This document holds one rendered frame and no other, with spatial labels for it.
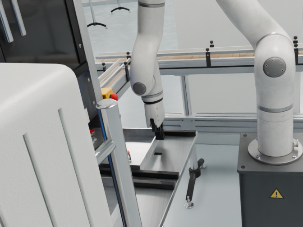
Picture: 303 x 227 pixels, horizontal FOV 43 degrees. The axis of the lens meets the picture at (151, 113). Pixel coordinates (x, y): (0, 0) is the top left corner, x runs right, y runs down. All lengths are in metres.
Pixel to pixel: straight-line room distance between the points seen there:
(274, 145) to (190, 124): 1.12
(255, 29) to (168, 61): 1.05
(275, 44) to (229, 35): 1.59
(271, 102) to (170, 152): 0.42
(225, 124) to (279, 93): 1.14
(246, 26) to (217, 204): 1.54
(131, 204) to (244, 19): 0.85
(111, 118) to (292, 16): 2.38
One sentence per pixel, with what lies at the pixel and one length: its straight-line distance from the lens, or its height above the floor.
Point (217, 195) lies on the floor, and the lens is 2.65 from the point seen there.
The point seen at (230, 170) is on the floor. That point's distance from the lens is 2.87.
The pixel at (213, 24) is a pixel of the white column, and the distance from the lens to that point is 2.80.
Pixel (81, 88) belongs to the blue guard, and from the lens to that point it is 1.51.
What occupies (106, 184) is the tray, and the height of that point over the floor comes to 0.89.
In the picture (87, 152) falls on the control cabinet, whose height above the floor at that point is 1.46.
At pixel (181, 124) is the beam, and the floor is 0.50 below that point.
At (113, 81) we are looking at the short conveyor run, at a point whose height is 0.93.
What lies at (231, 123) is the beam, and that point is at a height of 0.52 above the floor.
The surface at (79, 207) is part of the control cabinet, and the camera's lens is 0.39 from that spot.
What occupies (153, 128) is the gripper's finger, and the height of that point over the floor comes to 0.98.
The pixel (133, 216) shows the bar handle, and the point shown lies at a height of 1.32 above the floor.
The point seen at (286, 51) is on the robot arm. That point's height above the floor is 1.27.
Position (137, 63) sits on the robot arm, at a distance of 1.28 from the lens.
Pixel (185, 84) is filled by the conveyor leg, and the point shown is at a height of 0.77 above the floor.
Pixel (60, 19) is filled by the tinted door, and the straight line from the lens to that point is 1.43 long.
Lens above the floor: 1.65
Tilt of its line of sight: 26 degrees down
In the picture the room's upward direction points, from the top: 9 degrees counter-clockwise
